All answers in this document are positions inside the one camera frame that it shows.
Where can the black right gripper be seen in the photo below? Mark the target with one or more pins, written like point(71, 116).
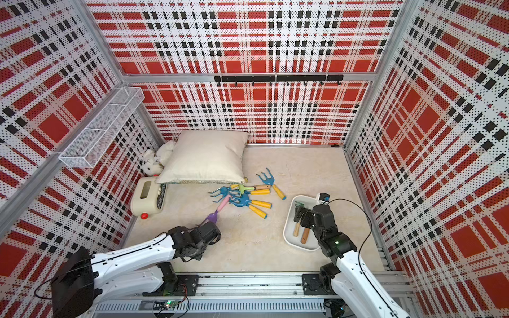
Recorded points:
point(299, 214)

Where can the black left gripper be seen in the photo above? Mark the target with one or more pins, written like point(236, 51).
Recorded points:
point(198, 256)

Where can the light green rake wooden handle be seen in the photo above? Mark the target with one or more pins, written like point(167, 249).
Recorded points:
point(297, 225)

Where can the purple rake pink handle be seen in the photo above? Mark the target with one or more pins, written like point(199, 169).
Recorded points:
point(213, 217)

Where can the dark green hoe wooden handle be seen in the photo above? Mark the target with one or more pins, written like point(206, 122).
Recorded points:
point(305, 235)

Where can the green fork rake wooden handle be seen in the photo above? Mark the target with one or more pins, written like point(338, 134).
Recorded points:
point(255, 190)

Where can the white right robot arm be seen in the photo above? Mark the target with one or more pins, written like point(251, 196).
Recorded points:
point(347, 275)

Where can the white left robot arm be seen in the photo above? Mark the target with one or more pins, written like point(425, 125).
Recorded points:
point(146, 269)

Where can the white plastic storage box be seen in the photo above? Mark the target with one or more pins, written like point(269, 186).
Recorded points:
point(312, 243)

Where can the cream retro radio clock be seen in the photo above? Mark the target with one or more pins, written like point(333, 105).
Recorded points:
point(148, 198)

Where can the white plush toy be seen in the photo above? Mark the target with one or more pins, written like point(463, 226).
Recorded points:
point(155, 161)

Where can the cream pillow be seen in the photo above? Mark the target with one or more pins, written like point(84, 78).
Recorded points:
point(206, 157)

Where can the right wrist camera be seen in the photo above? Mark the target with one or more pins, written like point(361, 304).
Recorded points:
point(323, 198)

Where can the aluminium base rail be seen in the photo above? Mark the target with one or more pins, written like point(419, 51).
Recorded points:
point(233, 294)

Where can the black wall hook rail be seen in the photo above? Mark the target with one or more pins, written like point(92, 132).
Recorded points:
point(279, 78)

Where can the white wire mesh shelf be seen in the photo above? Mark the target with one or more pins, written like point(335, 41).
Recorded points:
point(88, 147)

